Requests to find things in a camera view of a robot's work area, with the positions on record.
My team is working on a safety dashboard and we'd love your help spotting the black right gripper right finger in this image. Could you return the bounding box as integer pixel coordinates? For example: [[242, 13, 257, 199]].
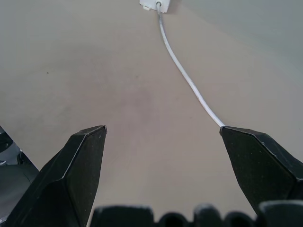
[[219, 126, 303, 216]]

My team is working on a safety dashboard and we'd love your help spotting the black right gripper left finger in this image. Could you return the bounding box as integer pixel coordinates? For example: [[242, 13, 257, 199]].
[[0, 125, 108, 227]]

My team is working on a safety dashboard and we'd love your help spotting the white plastic box with cable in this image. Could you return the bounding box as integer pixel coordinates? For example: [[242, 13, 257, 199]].
[[139, 0, 170, 13]]

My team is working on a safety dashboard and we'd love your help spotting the silver robot body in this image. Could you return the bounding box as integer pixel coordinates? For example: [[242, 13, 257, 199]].
[[0, 125, 40, 218]]

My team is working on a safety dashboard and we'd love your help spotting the white cable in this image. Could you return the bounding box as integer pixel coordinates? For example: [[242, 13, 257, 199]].
[[156, 1, 226, 129]]

